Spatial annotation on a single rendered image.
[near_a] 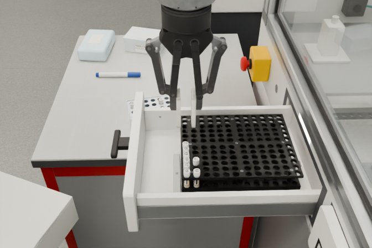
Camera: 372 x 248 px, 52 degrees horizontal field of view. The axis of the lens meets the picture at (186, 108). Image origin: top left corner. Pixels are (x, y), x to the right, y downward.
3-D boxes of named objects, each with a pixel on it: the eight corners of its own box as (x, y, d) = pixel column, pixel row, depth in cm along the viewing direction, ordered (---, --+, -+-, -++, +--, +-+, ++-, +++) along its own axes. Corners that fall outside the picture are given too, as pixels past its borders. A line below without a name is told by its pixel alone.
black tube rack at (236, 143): (181, 200, 73) (181, 177, 69) (180, 137, 87) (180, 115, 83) (297, 197, 74) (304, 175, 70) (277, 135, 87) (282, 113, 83)
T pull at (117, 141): (110, 160, 73) (109, 154, 72) (115, 133, 79) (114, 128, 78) (129, 159, 73) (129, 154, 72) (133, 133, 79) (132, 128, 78)
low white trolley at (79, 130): (83, 304, 140) (30, 159, 92) (106, 174, 188) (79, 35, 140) (242, 300, 141) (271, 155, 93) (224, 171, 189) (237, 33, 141)
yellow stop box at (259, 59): (249, 82, 103) (252, 59, 99) (245, 67, 109) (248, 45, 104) (268, 82, 103) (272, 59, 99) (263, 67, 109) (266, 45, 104)
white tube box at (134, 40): (124, 51, 131) (122, 37, 128) (133, 39, 138) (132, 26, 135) (159, 56, 129) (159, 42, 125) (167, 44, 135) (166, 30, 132)
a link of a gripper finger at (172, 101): (176, 87, 65) (158, 87, 65) (176, 110, 69) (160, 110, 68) (176, 82, 67) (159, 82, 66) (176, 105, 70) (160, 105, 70)
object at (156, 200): (138, 220, 70) (135, 199, 66) (146, 127, 90) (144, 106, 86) (355, 215, 71) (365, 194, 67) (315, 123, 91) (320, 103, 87)
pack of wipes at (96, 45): (106, 62, 126) (104, 50, 123) (77, 61, 126) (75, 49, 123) (116, 40, 137) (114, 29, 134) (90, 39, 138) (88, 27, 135)
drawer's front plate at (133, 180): (128, 233, 70) (122, 195, 63) (139, 127, 92) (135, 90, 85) (138, 233, 70) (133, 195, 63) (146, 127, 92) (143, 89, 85)
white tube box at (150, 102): (131, 130, 100) (129, 119, 97) (127, 110, 106) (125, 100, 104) (177, 123, 102) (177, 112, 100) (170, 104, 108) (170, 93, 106)
